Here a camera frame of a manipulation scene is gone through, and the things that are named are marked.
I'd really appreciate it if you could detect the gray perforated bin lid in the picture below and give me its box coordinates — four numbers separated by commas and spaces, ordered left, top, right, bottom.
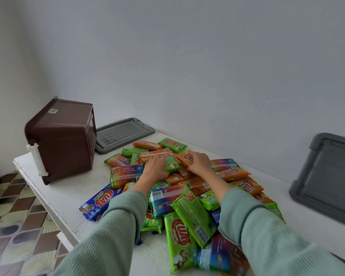
95, 117, 156, 155

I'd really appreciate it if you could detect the gray solid bin lid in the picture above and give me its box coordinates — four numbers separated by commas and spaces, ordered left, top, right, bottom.
289, 133, 345, 230

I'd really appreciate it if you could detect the brown plastic storage bin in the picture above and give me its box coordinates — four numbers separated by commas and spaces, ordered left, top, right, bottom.
24, 96, 98, 186

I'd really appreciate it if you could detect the person's right forearm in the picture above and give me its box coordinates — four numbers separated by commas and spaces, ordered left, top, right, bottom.
200, 173, 345, 276

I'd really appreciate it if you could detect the person's right hand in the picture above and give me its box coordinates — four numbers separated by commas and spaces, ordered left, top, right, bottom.
187, 150, 213, 177

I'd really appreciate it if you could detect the person's left forearm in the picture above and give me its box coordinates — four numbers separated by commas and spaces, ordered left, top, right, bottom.
53, 177, 159, 276

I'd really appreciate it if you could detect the orange snack packet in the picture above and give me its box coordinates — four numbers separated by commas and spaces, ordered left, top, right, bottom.
138, 150, 175, 164
175, 152, 195, 168

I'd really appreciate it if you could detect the pile of colourful snack packets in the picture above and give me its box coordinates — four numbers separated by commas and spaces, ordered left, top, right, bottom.
79, 137, 286, 276

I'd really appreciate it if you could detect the person's left hand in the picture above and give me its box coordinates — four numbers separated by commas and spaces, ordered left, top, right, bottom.
142, 154, 170, 184

